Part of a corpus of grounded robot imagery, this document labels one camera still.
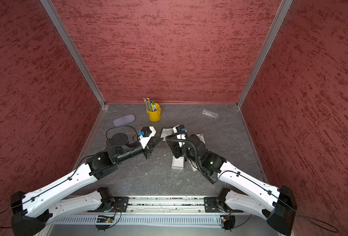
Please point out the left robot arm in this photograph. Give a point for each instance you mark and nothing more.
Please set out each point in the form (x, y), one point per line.
(33, 211)

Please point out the pencils and markers bunch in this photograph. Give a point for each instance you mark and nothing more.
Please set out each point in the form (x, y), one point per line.
(150, 105)

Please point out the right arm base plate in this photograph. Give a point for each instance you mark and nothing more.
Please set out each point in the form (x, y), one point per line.
(212, 204)

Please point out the white perforated cable duct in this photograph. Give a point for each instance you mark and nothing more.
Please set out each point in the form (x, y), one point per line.
(208, 221)

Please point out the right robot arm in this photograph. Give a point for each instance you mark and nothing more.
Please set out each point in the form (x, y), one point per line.
(277, 205)

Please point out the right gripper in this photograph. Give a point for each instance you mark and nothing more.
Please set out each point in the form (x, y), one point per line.
(176, 149)

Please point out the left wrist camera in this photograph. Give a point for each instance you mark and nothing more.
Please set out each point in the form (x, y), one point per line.
(145, 134)

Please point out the purple glasses case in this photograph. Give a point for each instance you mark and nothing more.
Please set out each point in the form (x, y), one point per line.
(124, 120)

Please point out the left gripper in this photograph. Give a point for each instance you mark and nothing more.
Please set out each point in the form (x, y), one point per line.
(149, 147)

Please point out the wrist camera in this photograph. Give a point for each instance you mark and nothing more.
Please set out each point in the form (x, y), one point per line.
(145, 134)
(181, 132)

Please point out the small pink gift box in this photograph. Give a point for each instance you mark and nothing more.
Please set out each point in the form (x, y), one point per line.
(193, 168)

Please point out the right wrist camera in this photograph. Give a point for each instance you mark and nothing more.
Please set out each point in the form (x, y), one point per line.
(181, 132)

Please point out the clear plastic case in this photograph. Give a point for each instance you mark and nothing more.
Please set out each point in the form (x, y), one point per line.
(210, 114)

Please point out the aluminium front rail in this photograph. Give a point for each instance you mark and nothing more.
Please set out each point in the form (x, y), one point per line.
(167, 204)

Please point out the yellow pencil cup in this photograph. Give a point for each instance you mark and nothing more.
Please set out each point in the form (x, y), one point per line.
(155, 115)

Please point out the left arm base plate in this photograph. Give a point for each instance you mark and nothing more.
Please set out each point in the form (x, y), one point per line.
(118, 203)

